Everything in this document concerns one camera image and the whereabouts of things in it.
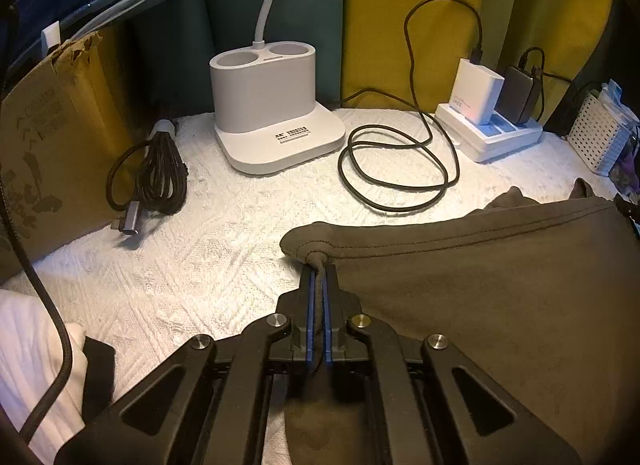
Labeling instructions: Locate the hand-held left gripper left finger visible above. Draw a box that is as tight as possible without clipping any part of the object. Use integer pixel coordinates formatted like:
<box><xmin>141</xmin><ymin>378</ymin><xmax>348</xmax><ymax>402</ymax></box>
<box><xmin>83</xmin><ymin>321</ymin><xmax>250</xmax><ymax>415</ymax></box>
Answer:
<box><xmin>54</xmin><ymin>262</ymin><xmax>321</xmax><ymax>465</ymax></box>

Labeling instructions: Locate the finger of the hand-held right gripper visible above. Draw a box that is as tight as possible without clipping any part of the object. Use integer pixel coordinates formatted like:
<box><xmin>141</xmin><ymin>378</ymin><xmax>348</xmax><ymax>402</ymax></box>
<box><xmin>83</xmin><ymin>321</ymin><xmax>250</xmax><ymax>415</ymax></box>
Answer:
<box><xmin>614</xmin><ymin>192</ymin><xmax>640</xmax><ymax>241</ymax></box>

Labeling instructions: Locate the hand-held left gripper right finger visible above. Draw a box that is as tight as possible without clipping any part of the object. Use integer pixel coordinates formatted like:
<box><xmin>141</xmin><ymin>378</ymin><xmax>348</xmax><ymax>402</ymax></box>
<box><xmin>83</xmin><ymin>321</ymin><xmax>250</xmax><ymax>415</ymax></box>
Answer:
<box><xmin>320</xmin><ymin>264</ymin><xmax>583</xmax><ymax>465</ymax></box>

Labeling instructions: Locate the olive brown t-shirt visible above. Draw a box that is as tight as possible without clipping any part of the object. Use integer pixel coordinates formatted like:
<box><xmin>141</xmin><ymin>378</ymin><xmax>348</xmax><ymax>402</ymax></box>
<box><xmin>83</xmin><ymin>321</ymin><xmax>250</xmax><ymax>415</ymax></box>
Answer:
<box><xmin>279</xmin><ymin>184</ymin><xmax>640</xmax><ymax>465</ymax></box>

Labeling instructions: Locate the purple cloth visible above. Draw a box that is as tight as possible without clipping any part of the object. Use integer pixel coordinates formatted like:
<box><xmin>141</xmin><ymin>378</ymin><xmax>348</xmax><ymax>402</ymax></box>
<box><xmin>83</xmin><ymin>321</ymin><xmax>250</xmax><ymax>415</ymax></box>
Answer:
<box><xmin>610</xmin><ymin>145</ymin><xmax>640</xmax><ymax>196</ymax></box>

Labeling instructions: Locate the white perforated basket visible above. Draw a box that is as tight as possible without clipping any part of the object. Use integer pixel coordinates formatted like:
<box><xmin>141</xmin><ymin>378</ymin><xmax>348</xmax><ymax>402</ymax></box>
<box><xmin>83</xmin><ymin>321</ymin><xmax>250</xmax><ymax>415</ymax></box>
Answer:
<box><xmin>567</xmin><ymin>90</ymin><xmax>638</xmax><ymax>177</ymax></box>

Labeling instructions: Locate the tissue pack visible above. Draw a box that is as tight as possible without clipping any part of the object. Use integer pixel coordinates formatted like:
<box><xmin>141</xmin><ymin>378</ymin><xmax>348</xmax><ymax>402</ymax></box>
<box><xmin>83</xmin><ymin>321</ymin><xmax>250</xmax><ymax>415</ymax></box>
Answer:
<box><xmin>597</xmin><ymin>80</ymin><xmax>640</xmax><ymax>132</ymax></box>

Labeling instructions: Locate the white power strip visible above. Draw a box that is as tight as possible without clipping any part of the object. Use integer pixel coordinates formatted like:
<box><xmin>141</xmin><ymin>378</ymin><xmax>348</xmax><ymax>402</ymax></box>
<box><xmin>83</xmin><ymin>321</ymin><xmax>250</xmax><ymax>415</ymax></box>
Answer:
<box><xmin>434</xmin><ymin>102</ymin><xmax>544</xmax><ymax>163</ymax></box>

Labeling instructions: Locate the black charger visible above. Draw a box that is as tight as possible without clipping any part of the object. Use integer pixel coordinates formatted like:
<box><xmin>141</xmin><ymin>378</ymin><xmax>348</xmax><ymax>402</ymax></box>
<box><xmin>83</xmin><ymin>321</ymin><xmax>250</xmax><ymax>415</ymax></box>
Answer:
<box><xmin>500</xmin><ymin>65</ymin><xmax>542</xmax><ymax>126</ymax></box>

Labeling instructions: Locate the white charger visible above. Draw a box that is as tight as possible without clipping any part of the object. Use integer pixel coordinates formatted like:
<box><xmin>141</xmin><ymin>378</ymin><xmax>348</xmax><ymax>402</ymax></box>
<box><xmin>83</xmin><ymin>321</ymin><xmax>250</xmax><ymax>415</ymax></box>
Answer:
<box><xmin>450</xmin><ymin>59</ymin><xmax>505</xmax><ymax>125</ymax></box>

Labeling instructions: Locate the white desk lamp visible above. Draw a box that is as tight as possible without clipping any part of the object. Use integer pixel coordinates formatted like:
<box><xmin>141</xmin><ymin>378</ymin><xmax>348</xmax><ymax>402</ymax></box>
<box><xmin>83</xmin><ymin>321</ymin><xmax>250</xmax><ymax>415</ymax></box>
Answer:
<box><xmin>209</xmin><ymin>0</ymin><xmax>347</xmax><ymax>176</ymax></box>

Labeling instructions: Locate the white garment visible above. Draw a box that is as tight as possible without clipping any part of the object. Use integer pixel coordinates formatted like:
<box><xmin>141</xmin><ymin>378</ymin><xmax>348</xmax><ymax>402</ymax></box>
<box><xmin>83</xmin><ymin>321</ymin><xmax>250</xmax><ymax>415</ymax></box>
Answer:
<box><xmin>0</xmin><ymin>287</ymin><xmax>101</xmax><ymax>451</ymax></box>

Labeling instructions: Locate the yellow curtain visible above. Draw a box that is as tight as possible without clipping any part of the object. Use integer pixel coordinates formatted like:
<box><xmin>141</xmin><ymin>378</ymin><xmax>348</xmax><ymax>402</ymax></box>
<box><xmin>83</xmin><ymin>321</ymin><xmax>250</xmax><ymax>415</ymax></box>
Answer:
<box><xmin>345</xmin><ymin>0</ymin><xmax>615</xmax><ymax>113</ymax></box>

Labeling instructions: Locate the brown cardboard box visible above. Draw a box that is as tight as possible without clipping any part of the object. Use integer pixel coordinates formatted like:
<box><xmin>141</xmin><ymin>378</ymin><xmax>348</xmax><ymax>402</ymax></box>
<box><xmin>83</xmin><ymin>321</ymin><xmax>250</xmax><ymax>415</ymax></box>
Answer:
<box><xmin>0</xmin><ymin>25</ymin><xmax>146</xmax><ymax>283</ymax></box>

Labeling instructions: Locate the teal curtain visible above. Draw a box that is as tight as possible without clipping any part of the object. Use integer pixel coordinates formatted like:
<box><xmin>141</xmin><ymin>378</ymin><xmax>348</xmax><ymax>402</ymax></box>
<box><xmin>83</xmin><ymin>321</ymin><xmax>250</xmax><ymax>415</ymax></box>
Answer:
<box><xmin>132</xmin><ymin>0</ymin><xmax>351</xmax><ymax>116</ymax></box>

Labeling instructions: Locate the thin black charger cable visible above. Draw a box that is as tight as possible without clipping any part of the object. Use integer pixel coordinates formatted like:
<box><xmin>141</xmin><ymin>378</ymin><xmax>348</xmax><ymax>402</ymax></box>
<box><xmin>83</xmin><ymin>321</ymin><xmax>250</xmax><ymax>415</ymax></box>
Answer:
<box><xmin>517</xmin><ymin>46</ymin><xmax>603</xmax><ymax>138</ymax></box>

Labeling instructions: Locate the coiled black braided cable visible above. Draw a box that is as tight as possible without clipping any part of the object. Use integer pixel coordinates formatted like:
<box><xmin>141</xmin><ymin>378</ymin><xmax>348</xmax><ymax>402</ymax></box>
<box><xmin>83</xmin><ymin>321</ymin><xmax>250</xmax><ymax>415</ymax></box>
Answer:
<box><xmin>106</xmin><ymin>118</ymin><xmax>190</xmax><ymax>237</ymax></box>

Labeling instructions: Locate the black charging cable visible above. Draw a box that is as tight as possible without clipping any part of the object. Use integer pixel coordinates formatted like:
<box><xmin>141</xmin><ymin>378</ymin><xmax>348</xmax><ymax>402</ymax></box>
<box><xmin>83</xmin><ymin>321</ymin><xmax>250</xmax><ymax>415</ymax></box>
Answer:
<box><xmin>337</xmin><ymin>0</ymin><xmax>485</xmax><ymax>213</ymax></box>

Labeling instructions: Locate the black strap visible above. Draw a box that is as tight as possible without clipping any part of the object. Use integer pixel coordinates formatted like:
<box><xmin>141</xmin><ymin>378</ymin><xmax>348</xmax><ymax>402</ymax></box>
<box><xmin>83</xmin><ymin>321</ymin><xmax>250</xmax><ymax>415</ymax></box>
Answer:
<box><xmin>82</xmin><ymin>337</ymin><xmax>118</xmax><ymax>421</ymax></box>

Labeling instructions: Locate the thick black gripper cable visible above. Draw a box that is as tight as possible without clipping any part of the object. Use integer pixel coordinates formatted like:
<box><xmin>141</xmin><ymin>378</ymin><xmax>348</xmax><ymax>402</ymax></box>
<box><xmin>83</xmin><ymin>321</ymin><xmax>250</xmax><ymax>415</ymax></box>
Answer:
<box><xmin>0</xmin><ymin>70</ymin><xmax>73</xmax><ymax>446</ymax></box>

